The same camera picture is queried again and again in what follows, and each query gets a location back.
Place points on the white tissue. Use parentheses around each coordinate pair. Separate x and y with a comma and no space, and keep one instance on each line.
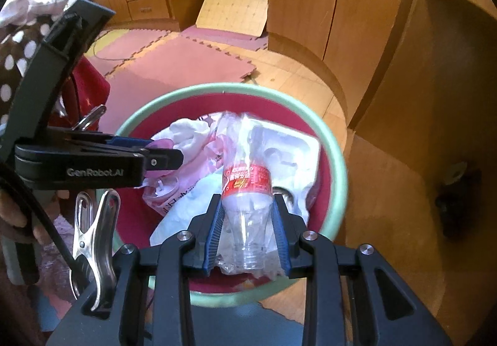
(186,132)

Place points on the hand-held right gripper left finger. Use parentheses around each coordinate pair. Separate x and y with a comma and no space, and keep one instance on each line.
(213,237)

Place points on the brown polka dot cloth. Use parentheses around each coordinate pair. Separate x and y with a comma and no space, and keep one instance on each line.
(15,58)

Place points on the clear bottle with red label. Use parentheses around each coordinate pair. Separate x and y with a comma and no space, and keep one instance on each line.
(248,183)

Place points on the pink foam mat tile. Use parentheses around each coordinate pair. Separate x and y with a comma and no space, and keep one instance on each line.
(116,43)
(225,37)
(174,58)

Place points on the dark object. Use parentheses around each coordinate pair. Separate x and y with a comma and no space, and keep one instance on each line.
(458,206)

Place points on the blue cloth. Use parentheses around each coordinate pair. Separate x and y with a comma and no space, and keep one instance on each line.
(283,326)

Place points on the yellow grid board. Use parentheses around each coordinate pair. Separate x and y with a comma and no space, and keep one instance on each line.
(233,0)

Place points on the white plastic tray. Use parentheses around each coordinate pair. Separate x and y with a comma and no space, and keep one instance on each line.
(287,144)

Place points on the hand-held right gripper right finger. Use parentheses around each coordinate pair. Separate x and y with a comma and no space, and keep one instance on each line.
(281,237)

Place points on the pink fluffy rug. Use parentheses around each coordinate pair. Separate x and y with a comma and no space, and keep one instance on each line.
(48,264)

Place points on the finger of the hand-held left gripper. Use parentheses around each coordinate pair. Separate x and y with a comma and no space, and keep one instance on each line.
(163,159)
(128,142)

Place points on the white lavender cloth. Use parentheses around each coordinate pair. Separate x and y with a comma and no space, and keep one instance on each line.
(35,6)

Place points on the pink and white packet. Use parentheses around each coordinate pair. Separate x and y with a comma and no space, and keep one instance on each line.
(182,190)

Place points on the person's left hand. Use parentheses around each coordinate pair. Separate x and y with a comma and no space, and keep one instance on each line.
(15,214)

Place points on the red basin with green rim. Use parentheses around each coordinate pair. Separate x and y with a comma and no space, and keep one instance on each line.
(271,105)

